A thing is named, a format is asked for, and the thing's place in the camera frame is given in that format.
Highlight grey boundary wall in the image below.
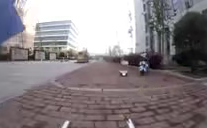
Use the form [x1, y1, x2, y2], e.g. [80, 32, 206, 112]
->
[0, 47, 59, 62]

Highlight robot's own part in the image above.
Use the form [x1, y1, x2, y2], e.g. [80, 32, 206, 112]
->
[60, 120, 71, 128]
[126, 118, 136, 128]

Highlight blue building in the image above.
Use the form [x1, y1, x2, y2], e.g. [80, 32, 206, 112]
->
[0, 0, 29, 54]

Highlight glass office building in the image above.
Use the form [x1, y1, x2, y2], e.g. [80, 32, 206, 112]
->
[33, 19, 80, 54]

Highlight red brick path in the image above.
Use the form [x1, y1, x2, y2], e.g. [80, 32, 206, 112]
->
[0, 61, 207, 128]

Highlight dark red bushes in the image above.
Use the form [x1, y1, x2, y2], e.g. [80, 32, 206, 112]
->
[123, 52, 165, 70]

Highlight bare tree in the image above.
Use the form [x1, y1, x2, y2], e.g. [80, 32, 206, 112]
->
[146, 0, 174, 56]

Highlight pale kerb strip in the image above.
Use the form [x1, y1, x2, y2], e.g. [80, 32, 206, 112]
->
[150, 68, 207, 88]

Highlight dark green tree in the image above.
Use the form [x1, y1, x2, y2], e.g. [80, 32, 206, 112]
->
[172, 11, 207, 73]

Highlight tall grey building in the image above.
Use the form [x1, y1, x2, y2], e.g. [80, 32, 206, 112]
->
[133, 0, 207, 64]

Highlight grey asphalt road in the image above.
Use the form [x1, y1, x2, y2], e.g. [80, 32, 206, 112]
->
[0, 60, 89, 108]

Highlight person on scooter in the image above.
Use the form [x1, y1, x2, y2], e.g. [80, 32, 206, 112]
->
[138, 52, 150, 76]

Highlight small delivery robot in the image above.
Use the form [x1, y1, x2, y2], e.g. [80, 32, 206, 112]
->
[118, 69, 129, 78]

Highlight vehicle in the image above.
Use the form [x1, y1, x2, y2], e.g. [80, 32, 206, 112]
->
[76, 50, 90, 64]

